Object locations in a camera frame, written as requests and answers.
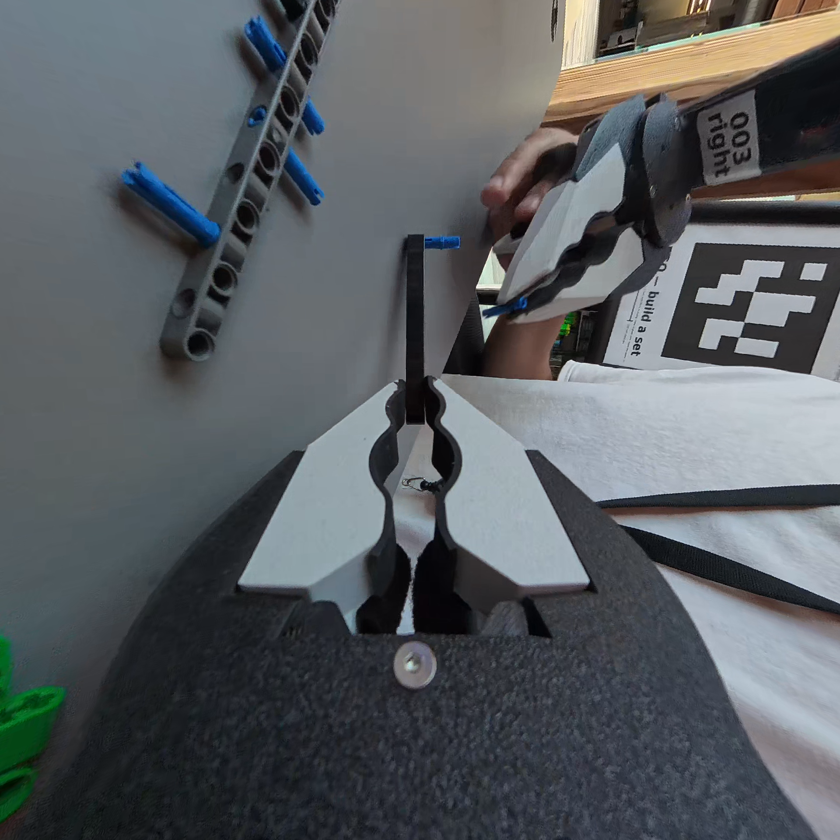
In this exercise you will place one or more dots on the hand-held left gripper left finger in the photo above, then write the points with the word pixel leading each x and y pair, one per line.
pixel 315 525

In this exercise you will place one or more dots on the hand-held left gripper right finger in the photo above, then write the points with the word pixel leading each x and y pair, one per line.
pixel 512 525

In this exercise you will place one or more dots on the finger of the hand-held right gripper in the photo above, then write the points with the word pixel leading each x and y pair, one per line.
pixel 571 203
pixel 590 282

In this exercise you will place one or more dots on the black lego beam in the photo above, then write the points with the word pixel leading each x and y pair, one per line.
pixel 416 328

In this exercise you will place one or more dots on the person's right forearm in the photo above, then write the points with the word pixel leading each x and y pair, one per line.
pixel 518 348

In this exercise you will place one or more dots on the grey lego beam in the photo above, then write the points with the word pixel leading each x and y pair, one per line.
pixel 172 341

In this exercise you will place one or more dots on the green lego piece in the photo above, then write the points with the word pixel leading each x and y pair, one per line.
pixel 16 791
pixel 4 663
pixel 29 728

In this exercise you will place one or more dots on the long blue lego pin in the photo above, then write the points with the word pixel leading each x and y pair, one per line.
pixel 170 203

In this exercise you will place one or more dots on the person's right hand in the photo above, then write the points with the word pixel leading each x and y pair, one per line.
pixel 515 170

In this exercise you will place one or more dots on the small black metal clip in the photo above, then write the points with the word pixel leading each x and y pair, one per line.
pixel 423 485

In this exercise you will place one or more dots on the thick wooden beam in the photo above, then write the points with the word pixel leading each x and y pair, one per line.
pixel 656 65

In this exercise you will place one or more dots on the framed black-and-white marker sign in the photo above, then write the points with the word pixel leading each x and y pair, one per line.
pixel 754 308

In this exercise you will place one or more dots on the person's white shirt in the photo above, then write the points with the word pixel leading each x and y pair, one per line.
pixel 689 433

